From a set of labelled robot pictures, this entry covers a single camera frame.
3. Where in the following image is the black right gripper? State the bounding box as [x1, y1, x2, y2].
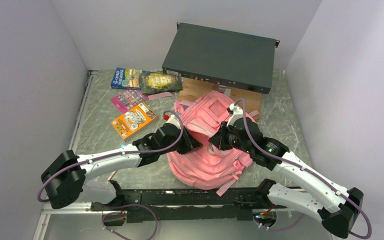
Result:
[209, 120, 253, 154]

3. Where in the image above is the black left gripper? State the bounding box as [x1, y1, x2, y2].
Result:
[159, 125, 203, 155]

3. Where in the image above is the pink sticker card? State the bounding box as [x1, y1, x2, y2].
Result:
[110, 89, 148, 114]

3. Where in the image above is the blue treehouse book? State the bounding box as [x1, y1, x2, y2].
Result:
[110, 67, 149, 90]

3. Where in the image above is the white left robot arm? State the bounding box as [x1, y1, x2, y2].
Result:
[37, 123, 203, 210]

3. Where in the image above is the wooden support block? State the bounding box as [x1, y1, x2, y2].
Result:
[177, 78, 263, 120]

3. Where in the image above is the grey metal bracket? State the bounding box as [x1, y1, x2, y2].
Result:
[212, 84, 231, 97]

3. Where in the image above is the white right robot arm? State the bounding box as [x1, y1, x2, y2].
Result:
[209, 118, 372, 239]

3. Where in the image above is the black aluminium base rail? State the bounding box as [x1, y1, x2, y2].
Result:
[41, 187, 292, 223]

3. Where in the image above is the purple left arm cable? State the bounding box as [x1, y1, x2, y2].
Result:
[36, 110, 185, 240]

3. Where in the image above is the red pen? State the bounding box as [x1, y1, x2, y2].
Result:
[107, 170, 118, 182]

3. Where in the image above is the orange book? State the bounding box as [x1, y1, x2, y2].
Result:
[111, 102, 157, 140]

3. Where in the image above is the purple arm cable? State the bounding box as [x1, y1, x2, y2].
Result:
[36, 110, 185, 240]
[233, 97, 372, 240]

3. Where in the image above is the pink student backpack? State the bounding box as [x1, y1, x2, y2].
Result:
[167, 91, 253, 196]

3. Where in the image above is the silver side rail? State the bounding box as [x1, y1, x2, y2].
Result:
[68, 70, 99, 153]

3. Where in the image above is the dark green yellow book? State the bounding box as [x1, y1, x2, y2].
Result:
[138, 71, 183, 95]

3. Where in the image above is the dark green rack device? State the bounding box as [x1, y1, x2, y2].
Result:
[162, 22, 279, 94]

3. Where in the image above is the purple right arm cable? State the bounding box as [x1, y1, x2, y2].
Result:
[233, 97, 372, 240]

